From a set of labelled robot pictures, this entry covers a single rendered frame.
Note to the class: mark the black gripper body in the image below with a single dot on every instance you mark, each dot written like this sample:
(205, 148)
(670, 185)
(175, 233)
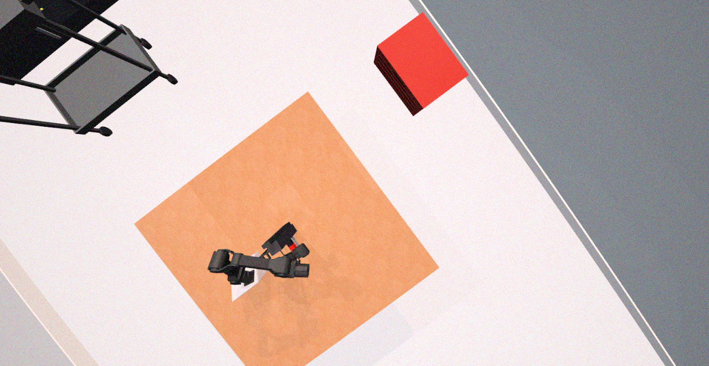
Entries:
(301, 250)

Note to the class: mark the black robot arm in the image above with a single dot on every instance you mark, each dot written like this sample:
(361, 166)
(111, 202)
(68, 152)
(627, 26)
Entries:
(285, 266)

